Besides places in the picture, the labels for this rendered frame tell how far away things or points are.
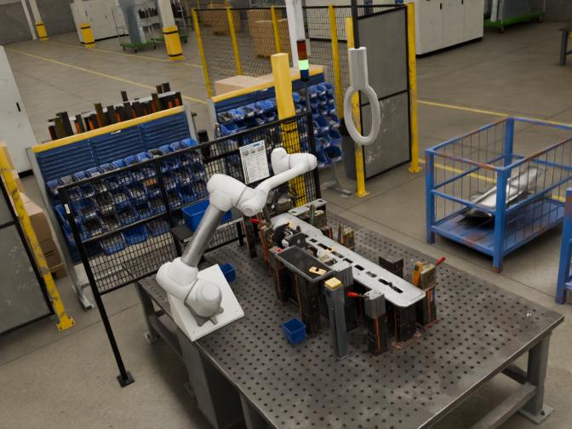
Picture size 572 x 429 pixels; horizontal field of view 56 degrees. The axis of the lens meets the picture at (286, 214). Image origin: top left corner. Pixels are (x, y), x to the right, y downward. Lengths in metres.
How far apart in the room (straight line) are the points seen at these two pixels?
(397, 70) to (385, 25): 0.53
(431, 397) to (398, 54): 4.47
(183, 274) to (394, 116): 4.09
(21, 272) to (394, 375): 3.19
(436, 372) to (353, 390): 0.42
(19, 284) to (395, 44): 4.50
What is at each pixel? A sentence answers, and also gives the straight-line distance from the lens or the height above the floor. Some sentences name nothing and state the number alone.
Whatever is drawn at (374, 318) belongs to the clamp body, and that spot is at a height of 0.94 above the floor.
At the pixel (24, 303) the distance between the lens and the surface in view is 4.98.
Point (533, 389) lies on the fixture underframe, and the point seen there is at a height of 0.23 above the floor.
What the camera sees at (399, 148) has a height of 0.36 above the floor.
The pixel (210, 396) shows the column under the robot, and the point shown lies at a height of 0.30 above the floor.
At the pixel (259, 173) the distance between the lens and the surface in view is 4.01.
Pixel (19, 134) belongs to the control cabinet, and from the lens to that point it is 9.47.
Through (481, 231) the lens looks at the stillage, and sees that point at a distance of 5.18.
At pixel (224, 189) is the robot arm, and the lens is 2.88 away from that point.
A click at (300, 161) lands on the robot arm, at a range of 3.29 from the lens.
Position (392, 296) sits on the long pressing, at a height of 1.00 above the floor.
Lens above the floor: 2.62
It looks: 25 degrees down
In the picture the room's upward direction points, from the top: 8 degrees counter-clockwise
